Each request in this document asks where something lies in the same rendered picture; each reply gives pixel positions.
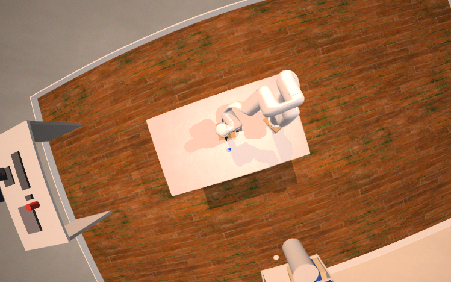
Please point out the brown mat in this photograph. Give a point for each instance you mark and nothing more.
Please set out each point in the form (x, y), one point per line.
(230, 135)

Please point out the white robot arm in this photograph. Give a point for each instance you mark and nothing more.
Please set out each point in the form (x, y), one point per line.
(280, 112)

